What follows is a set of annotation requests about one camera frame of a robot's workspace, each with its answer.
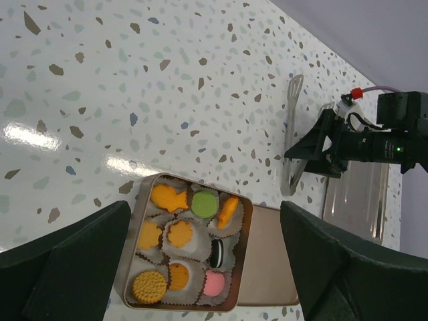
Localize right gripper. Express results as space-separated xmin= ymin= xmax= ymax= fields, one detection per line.
xmin=284 ymin=109 xmax=351 ymax=177

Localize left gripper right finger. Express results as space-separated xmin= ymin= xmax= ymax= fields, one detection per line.
xmin=280 ymin=201 xmax=427 ymax=320

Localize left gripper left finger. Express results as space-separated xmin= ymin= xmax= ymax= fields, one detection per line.
xmin=1 ymin=201 xmax=131 ymax=320

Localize metal tongs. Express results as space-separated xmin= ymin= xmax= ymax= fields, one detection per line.
xmin=280 ymin=74 xmax=307 ymax=197

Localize gold tin lid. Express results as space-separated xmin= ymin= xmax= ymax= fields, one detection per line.
xmin=237 ymin=205 xmax=299 ymax=308

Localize orange round cookie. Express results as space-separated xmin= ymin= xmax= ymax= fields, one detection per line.
xmin=132 ymin=271 xmax=167 ymax=304
xmin=169 ymin=263 xmax=189 ymax=291

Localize orange flower cookie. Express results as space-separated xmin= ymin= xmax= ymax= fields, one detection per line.
xmin=137 ymin=221 xmax=162 ymax=251

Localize orange fish cookie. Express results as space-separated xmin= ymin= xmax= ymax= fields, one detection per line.
xmin=217 ymin=195 xmax=239 ymax=229

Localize black sandwich cookie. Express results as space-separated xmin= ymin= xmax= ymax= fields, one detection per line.
xmin=209 ymin=239 xmax=225 ymax=268

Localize orange animal cookie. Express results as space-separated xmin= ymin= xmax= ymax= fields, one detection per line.
xmin=150 ymin=184 xmax=189 ymax=213

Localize pink round cookie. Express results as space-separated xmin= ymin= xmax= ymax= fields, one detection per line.
xmin=203 ymin=270 xmax=225 ymax=297

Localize green round cookie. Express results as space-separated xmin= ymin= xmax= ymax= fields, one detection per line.
xmin=191 ymin=191 xmax=219 ymax=219

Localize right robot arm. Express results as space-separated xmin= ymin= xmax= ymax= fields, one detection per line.
xmin=285 ymin=92 xmax=427 ymax=178

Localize silver metal tray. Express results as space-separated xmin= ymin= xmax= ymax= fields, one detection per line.
xmin=322 ymin=161 xmax=389 ymax=244

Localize gold cookie tin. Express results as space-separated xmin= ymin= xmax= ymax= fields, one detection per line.
xmin=114 ymin=173 xmax=253 ymax=312

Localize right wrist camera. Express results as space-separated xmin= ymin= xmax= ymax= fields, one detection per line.
xmin=336 ymin=86 xmax=383 ymax=132

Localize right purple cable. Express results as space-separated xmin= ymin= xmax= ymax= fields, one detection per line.
xmin=362 ymin=85 xmax=401 ymax=94

